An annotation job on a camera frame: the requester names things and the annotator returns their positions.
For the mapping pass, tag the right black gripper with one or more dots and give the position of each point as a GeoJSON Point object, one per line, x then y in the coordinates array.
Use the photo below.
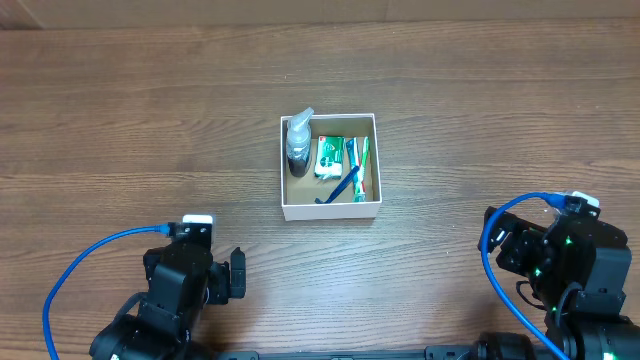
{"type": "Point", "coordinates": [523, 240]}

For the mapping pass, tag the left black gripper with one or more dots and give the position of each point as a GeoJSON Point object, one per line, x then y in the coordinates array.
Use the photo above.
{"type": "Point", "coordinates": [219, 275]}

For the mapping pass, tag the blue disposable razor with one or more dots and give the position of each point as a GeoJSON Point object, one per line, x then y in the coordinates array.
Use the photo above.
{"type": "Point", "coordinates": [340, 187]}

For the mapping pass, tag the white green toothbrush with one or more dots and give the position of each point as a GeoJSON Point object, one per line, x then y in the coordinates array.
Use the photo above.
{"type": "Point", "coordinates": [359, 187]}

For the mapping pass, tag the green soap packet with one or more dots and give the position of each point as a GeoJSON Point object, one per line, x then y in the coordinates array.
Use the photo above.
{"type": "Point", "coordinates": [329, 157]}

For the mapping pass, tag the clear spray bottle dark liquid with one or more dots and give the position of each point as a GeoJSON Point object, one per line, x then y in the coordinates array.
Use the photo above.
{"type": "Point", "coordinates": [298, 142]}

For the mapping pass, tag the Colgate toothpaste tube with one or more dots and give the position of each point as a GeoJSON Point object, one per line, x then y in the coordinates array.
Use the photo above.
{"type": "Point", "coordinates": [354, 151]}

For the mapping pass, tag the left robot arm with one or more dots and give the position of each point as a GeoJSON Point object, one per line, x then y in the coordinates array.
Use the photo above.
{"type": "Point", "coordinates": [158, 324]}

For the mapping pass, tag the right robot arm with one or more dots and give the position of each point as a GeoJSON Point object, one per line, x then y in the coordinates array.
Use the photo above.
{"type": "Point", "coordinates": [577, 268]}

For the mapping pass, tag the white cardboard box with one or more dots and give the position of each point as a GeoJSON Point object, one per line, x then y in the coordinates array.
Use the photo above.
{"type": "Point", "coordinates": [298, 195]}

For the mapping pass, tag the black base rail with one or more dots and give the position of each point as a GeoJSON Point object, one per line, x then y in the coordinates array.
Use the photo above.
{"type": "Point", "coordinates": [435, 352]}

